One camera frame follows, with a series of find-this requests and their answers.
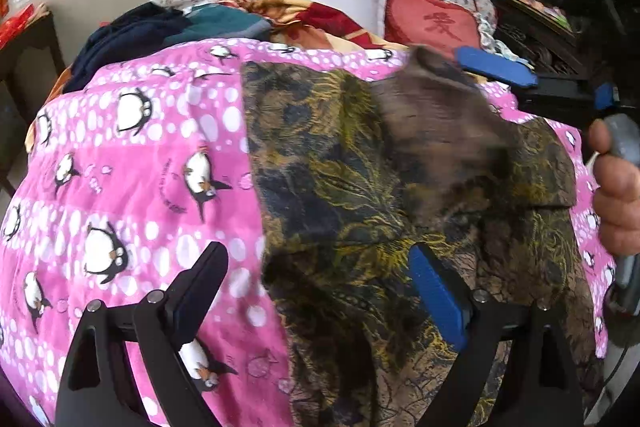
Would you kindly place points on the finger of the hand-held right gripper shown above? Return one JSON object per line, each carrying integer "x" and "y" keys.
{"x": 495, "y": 67}

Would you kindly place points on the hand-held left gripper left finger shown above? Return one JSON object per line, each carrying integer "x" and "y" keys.
{"x": 196, "y": 287}

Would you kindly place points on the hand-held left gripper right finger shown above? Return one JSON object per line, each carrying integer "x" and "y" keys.
{"x": 435, "y": 297}

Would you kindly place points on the brown floral patterned pants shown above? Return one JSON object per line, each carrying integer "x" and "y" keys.
{"x": 325, "y": 187}

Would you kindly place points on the dark navy clothes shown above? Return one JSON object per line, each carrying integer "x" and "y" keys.
{"x": 135, "y": 32}

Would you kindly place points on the person's right hand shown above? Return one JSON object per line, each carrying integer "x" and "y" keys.
{"x": 617, "y": 202}

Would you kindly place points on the pale floral cloth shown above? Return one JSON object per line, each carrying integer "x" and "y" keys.
{"x": 500, "y": 39}

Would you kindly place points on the carved dark wooden cabinet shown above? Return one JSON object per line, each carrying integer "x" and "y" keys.
{"x": 530, "y": 37}

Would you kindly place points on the red heart-shaped pillow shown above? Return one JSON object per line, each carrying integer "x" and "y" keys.
{"x": 430, "y": 17}

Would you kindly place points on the pink penguin print blanket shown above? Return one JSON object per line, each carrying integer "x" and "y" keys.
{"x": 150, "y": 167}

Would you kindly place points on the red and yellow bedding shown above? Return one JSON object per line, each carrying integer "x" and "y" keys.
{"x": 320, "y": 19}

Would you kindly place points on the teal cloth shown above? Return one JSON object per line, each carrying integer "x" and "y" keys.
{"x": 225, "y": 22}

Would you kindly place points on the dark wooden side table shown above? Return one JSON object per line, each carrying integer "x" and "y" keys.
{"x": 25, "y": 57}

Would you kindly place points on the red plastic bag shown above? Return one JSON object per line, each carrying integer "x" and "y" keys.
{"x": 15, "y": 24}

